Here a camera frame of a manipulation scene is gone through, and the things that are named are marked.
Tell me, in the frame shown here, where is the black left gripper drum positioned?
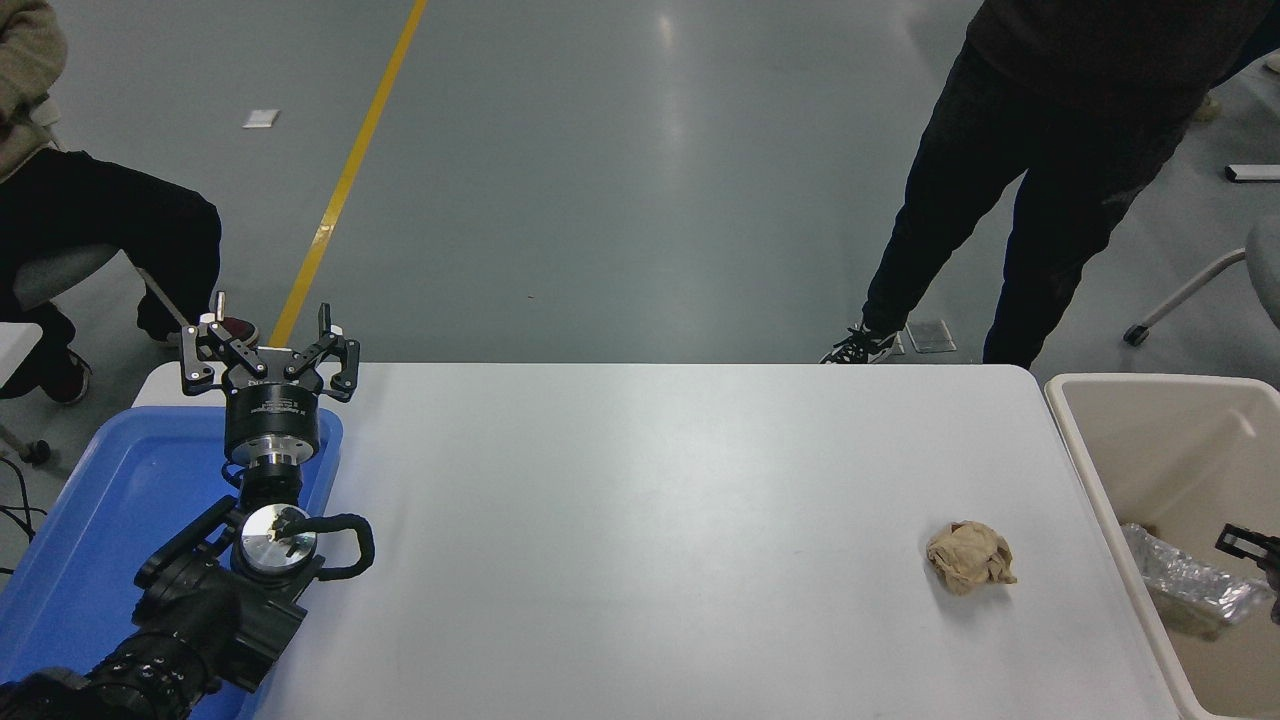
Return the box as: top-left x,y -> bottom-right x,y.
221,348 -> 323,465

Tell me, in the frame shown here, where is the silver foil tray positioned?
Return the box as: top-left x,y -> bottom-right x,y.
1120,522 -> 1277,627

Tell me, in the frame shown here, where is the large pale bin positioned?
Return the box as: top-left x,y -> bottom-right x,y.
1043,373 -> 1280,720

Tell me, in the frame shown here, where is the seated person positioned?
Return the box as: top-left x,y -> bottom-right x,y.
0,0 -> 259,406

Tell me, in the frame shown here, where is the grey seat metal chair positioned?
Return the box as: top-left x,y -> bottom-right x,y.
0,245 -> 191,466

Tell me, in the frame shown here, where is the blue plastic tray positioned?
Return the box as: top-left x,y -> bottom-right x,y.
0,405 -> 344,720

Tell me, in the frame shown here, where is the white side table corner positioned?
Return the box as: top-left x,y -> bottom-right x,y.
0,322 -> 43,387

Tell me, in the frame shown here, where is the grey chair with white leg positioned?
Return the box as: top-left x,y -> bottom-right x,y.
1123,215 -> 1280,348

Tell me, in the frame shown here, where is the crumpled tan paper ball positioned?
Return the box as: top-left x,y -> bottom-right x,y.
926,520 -> 1018,597

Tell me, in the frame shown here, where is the standing person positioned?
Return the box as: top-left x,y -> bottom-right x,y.
820,0 -> 1280,369

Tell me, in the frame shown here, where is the black floor cable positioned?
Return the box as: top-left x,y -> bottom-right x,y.
0,455 -> 48,578

